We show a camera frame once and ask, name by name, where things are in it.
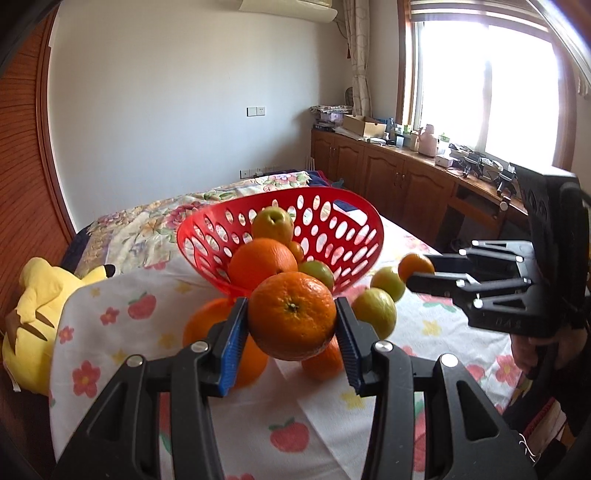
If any red perforated plastic basket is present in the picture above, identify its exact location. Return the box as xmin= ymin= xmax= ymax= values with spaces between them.
xmin=176 ymin=186 xmax=385 ymax=298

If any pile of folded items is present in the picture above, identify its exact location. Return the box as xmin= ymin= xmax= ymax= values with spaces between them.
xmin=310 ymin=104 xmax=354 ymax=132

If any green apple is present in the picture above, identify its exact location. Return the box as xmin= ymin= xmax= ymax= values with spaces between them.
xmin=250 ymin=207 xmax=294 ymax=246

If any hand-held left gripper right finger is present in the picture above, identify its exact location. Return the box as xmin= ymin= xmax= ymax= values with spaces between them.
xmin=335 ymin=296 xmax=539 ymax=480

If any person's right hand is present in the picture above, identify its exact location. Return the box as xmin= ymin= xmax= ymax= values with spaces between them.
xmin=510 ymin=329 xmax=589 ymax=380

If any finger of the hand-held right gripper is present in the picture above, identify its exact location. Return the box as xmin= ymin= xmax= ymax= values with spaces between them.
xmin=422 ymin=239 xmax=537 ymax=278
xmin=406 ymin=272 xmax=540 ymax=306

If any large green lime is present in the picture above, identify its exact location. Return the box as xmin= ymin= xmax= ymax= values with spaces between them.
xmin=298 ymin=260 xmax=335 ymax=291

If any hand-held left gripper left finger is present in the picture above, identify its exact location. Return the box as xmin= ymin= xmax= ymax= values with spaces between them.
xmin=53 ymin=298 xmax=250 ymax=480

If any wooden framed window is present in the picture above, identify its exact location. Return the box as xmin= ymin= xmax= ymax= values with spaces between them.
xmin=397 ymin=0 xmax=591 ymax=174

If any strawberry print white cloth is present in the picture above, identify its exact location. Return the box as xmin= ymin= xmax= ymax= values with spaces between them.
xmin=48 ymin=217 xmax=532 ymax=480

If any white kettle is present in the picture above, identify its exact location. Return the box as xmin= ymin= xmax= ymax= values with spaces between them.
xmin=418 ymin=124 xmax=438 ymax=158

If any black tripod device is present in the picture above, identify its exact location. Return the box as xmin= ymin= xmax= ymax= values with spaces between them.
xmin=455 ymin=148 xmax=518 ymax=199

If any yellow plush toy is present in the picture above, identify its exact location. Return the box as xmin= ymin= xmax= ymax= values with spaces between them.
xmin=1 ymin=257 xmax=116 ymax=397

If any open cardboard box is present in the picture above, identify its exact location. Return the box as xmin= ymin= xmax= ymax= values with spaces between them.
xmin=342 ymin=114 xmax=389 ymax=139

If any wooden sideboard cabinet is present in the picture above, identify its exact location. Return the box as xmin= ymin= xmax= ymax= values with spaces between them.
xmin=310 ymin=127 xmax=532 ymax=252

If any large orange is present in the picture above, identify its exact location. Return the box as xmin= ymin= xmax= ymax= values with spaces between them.
xmin=182 ymin=298 xmax=269 ymax=389
xmin=228 ymin=237 xmax=299 ymax=291

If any patterned beige curtain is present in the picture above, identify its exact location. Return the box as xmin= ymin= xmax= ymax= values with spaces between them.
xmin=342 ymin=0 xmax=372 ymax=118

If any wall air conditioner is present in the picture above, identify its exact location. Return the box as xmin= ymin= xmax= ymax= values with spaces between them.
xmin=236 ymin=0 xmax=339 ymax=24

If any floral quilt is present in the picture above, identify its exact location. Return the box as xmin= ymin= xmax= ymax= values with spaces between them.
xmin=62 ymin=171 xmax=347 ymax=278

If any wooden wardrobe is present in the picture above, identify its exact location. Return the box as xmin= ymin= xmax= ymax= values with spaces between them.
xmin=0 ymin=14 xmax=77 ymax=416

